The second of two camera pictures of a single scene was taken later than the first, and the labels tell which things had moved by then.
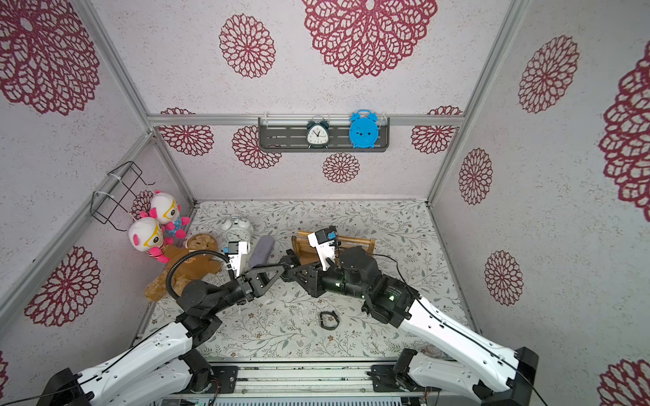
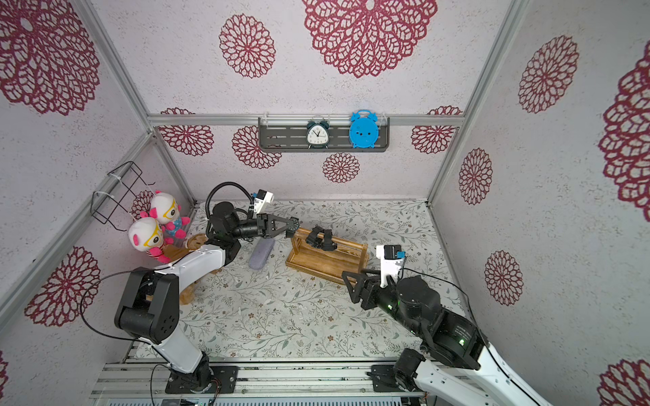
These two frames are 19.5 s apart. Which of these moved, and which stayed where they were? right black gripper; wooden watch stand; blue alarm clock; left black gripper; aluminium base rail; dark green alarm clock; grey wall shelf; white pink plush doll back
Moved: left black gripper; right black gripper
Stayed: grey wall shelf; dark green alarm clock; wooden watch stand; aluminium base rail; blue alarm clock; white pink plush doll back
